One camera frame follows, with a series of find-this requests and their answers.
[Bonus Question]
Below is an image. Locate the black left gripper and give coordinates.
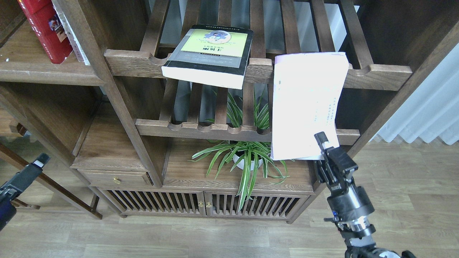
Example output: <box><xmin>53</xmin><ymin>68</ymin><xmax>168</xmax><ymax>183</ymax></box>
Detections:
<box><xmin>0</xmin><ymin>153</ymin><xmax>50</xmax><ymax>230</ymax></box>

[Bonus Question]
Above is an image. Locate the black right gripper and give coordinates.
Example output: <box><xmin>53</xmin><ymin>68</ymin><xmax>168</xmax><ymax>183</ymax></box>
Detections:
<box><xmin>314</xmin><ymin>132</ymin><xmax>375</xmax><ymax>239</ymax></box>

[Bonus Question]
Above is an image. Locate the white and purple book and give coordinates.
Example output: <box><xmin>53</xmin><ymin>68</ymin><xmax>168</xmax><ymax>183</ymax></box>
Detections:
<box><xmin>271</xmin><ymin>52</ymin><xmax>349</xmax><ymax>161</ymax></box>

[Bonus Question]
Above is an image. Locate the green and black book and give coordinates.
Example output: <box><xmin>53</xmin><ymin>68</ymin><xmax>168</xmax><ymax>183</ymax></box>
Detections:
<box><xmin>162</xmin><ymin>24</ymin><xmax>254</xmax><ymax>90</ymax></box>

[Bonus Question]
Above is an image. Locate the red book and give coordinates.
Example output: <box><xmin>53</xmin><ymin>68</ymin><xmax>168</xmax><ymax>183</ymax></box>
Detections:
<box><xmin>18</xmin><ymin>0</ymin><xmax>73</xmax><ymax>64</ymax></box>

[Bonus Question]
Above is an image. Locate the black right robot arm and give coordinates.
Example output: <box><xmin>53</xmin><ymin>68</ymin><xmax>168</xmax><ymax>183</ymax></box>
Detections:
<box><xmin>314</xmin><ymin>132</ymin><xmax>414</xmax><ymax>258</ymax></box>

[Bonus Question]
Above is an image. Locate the white book in shelf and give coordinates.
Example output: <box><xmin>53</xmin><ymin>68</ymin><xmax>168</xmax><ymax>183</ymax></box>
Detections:
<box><xmin>52</xmin><ymin>0</ymin><xmax>91</xmax><ymax>66</ymax></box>

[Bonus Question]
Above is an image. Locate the green spider plant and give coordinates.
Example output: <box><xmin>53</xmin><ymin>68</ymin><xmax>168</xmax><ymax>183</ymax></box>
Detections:
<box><xmin>191</xmin><ymin>94</ymin><xmax>288</xmax><ymax>211</ymax></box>

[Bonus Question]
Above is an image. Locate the dark wooden furniture at left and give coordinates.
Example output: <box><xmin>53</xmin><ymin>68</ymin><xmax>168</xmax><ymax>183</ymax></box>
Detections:
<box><xmin>0</xmin><ymin>107</ymin><xmax>103</xmax><ymax>220</ymax></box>

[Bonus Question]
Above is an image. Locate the white plant pot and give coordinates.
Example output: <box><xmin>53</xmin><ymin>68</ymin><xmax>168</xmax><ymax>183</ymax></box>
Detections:
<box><xmin>233</xmin><ymin>150</ymin><xmax>264</xmax><ymax>171</ymax></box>

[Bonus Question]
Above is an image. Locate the brass drawer knob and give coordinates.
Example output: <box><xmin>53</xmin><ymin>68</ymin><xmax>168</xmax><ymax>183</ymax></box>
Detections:
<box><xmin>113</xmin><ymin>177</ymin><xmax>121</xmax><ymax>185</ymax></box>

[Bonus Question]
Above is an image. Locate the dark wooden bookshelf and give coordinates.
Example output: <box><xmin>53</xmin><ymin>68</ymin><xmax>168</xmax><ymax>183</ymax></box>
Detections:
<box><xmin>1</xmin><ymin>0</ymin><xmax>458</xmax><ymax>224</ymax></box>

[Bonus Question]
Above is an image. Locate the white curtain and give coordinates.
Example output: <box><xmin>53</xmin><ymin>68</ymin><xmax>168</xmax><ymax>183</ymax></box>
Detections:
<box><xmin>374</xmin><ymin>46</ymin><xmax>459</xmax><ymax>145</ymax></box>

